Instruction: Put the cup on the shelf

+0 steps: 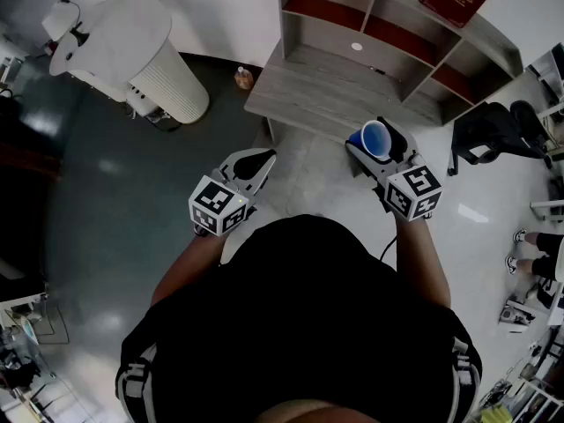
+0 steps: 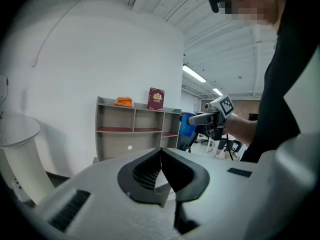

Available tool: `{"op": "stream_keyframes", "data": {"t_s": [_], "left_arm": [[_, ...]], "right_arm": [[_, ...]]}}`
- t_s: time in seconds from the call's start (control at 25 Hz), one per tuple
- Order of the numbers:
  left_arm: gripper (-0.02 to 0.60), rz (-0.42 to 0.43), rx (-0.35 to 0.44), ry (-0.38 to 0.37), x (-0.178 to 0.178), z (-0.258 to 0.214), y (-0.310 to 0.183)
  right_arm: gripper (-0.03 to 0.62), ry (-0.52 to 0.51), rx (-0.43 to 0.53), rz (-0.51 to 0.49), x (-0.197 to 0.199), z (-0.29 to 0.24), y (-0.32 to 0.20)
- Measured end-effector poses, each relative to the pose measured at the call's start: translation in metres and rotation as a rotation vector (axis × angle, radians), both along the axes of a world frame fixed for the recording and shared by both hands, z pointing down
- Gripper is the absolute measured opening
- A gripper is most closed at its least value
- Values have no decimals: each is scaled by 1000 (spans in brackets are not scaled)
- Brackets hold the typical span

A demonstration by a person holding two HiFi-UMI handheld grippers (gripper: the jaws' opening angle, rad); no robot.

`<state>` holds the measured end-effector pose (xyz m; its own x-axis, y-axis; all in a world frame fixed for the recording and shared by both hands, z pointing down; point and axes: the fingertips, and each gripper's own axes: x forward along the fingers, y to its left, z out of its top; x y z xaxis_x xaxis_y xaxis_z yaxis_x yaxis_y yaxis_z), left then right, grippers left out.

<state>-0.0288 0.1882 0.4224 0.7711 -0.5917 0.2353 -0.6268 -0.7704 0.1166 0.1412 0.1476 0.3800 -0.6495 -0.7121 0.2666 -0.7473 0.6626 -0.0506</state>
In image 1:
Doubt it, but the blue cup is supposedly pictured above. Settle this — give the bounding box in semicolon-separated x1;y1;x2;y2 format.
347;120;393;163

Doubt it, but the yellow sponge pack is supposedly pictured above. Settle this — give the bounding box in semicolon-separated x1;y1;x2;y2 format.
479;405;515;423

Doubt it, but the black office chair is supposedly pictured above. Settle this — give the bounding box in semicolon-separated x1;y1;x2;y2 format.
447;100;554;176

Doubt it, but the grey wooden shelf desk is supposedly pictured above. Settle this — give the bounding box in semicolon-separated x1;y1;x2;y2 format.
243;0;525;147

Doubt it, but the grey wooden shelf unit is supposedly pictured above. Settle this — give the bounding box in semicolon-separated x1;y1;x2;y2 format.
276;0;525;126

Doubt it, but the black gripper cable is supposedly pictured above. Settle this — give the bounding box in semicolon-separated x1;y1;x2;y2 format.
379;234;399;262

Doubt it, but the orange drink bottle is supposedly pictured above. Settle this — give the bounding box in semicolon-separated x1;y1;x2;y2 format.
234;66;255;91

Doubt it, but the person's black shirt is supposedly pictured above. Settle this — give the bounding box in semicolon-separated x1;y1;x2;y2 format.
115;213;484;423

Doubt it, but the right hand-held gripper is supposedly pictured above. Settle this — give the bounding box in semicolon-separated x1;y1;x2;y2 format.
345;115;443;223

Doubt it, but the person's right forearm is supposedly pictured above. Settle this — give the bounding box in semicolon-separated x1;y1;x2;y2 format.
393;216;453;310

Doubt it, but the person's left forearm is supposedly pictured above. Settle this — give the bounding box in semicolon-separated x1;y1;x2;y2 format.
150;231;226;308

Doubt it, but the white round appliance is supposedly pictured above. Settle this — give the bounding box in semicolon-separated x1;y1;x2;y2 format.
48;0;211;127

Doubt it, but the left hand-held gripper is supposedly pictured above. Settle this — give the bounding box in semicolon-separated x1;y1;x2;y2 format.
188;148;278;237

